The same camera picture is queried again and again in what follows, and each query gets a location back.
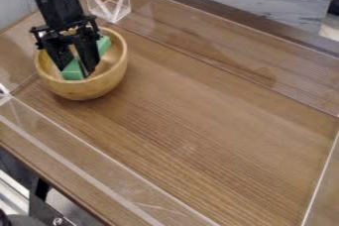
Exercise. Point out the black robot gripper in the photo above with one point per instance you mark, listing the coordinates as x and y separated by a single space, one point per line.
79 33

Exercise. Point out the green rectangular block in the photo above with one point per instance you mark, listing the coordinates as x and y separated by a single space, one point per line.
75 70

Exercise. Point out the brown wooden bowl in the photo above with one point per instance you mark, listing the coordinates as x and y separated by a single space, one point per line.
103 80

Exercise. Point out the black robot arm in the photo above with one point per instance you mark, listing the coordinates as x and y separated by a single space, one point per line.
59 12

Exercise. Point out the clear acrylic triangular bracket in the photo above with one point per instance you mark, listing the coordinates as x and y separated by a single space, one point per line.
110 10

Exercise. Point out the clear acrylic tray wall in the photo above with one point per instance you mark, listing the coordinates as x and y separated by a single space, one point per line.
216 136

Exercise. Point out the black table leg bracket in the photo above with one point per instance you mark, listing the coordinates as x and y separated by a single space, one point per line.
40 209

